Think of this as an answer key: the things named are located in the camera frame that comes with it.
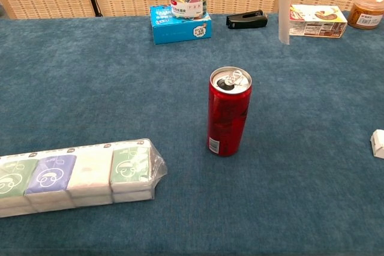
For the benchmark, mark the pocket tissue multipack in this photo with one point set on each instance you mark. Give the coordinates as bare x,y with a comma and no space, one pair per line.
78,175

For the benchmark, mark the white snack box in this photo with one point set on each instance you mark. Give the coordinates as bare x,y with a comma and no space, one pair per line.
318,22

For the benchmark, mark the black stapler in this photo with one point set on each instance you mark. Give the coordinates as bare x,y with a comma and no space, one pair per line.
246,19

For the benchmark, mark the small white box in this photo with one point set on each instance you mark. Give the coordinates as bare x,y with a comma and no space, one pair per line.
378,143

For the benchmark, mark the blue felt table cover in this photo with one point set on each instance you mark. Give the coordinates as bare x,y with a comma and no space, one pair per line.
120,103

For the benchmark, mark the brown sauce jar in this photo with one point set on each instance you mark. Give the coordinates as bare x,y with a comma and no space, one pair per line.
367,11

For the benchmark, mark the red drink can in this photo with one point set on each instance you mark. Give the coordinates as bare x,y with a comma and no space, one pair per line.
229,118

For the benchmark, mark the translucent plastic straw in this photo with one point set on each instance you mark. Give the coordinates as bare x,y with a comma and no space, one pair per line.
284,7

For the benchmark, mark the blue cardboard box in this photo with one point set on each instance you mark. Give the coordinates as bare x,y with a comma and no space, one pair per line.
180,31

